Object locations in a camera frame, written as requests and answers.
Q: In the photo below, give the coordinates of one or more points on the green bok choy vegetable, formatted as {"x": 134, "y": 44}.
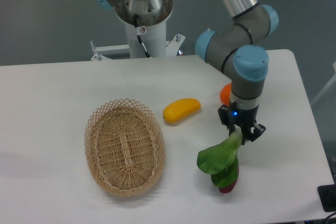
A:
{"x": 221, "y": 159}

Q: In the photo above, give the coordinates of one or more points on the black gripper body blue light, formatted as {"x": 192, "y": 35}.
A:
{"x": 245, "y": 119}

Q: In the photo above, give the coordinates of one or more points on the white metal base frame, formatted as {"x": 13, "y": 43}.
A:
{"x": 144, "y": 42}

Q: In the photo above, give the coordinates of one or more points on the purple sweet potato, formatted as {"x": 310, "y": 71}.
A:
{"x": 229, "y": 182}

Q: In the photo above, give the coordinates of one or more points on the orange mandarin fruit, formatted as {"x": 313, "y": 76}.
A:
{"x": 225, "y": 94}

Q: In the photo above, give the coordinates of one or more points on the woven wicker oval basket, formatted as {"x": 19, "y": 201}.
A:
{"x": 124, "y": 147}

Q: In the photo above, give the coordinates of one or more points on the yellow mango fruit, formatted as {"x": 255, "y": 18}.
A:
{"x": 180, "y": 109}

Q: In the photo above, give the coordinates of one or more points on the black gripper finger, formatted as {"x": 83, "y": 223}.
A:
{"x": 252, "y": 132}
{"x": 227, "y": 116}

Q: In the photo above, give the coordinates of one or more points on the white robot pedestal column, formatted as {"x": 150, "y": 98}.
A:
{"x": 145, "y": 25}

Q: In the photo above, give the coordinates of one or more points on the black device at table edge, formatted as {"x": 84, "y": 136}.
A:
{"x": 327, "y": 197}

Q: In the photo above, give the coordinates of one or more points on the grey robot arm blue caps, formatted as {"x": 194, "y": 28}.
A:
{"x": 233, "y": 52}

